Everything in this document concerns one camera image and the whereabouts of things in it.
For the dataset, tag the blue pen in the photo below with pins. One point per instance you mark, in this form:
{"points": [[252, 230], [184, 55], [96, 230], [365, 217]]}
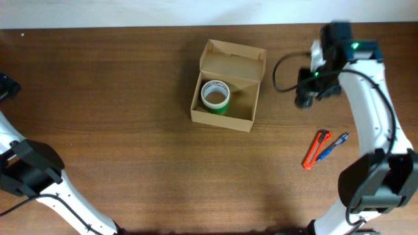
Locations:
{"points": [[338, 142]]}

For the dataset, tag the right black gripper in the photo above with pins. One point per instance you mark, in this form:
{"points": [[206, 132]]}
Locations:
{"points": [[305, 88]]}

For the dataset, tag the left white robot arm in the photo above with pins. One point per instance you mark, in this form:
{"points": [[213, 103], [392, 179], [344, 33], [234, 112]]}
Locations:
{"points": [[35, 170]]}

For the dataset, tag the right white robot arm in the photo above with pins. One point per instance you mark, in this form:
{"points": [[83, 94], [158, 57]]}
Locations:
{"points": [[385, 175]]}

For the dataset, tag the brown cardboard box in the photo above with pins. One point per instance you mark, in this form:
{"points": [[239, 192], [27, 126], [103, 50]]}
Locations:
{"points": [[228, 86]]}

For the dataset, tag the orange utility knife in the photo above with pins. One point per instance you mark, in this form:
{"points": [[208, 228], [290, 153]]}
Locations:
{"points": [[315, 149]]}

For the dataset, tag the white tape roll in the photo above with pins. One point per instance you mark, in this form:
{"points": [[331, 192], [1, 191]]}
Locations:
{"points": [[215, 91]]}

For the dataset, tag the green tape roll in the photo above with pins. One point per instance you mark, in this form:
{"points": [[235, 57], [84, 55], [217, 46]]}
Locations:
{"points": [[219, 109]]}

